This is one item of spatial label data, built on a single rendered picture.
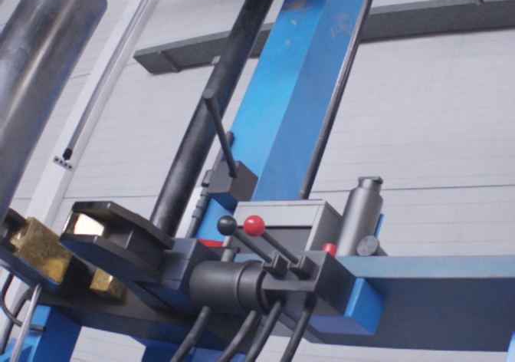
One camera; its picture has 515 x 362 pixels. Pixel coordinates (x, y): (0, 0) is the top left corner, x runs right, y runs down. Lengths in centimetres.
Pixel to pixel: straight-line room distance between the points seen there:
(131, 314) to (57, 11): 72
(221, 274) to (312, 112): 89
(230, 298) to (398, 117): 291
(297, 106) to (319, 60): 18
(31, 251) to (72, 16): 57
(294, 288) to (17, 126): 65
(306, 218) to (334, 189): 263
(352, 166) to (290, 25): 193
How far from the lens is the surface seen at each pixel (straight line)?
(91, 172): 595
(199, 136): 245
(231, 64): 257
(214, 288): 170
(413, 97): 452
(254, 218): 145
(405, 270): 160
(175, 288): 173
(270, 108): 242
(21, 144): 177
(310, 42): 251
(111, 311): 205
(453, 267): 155
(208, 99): 191
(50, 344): 230
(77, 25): 189
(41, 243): 207
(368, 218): 178
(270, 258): 158
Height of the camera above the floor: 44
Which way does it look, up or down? 25 degrees up
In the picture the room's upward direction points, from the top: 20 degrees clockwise
